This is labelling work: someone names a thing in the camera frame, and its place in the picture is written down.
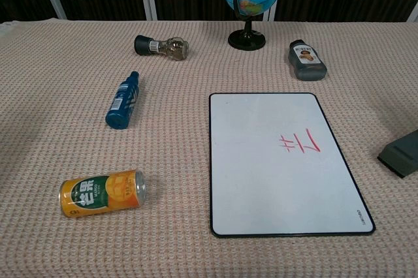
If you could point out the dark grey board eraser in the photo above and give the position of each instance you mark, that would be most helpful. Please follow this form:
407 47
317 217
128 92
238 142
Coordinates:
400 155

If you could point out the white board with black frame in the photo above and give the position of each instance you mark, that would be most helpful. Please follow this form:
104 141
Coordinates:
277 167

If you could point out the blue spray bottle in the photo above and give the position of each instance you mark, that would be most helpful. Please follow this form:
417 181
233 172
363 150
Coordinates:
124 101

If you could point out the glass pepper grinder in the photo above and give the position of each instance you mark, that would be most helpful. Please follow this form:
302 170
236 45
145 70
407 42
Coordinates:
160 46

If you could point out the dark sauce bottle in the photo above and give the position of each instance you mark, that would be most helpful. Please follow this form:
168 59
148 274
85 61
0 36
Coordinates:
307 64

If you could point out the beige woven tablecloth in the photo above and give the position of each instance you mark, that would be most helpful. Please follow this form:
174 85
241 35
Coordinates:
98 147

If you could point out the orange mango juice can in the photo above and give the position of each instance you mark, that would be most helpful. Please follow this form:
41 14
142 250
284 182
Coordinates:
101 193

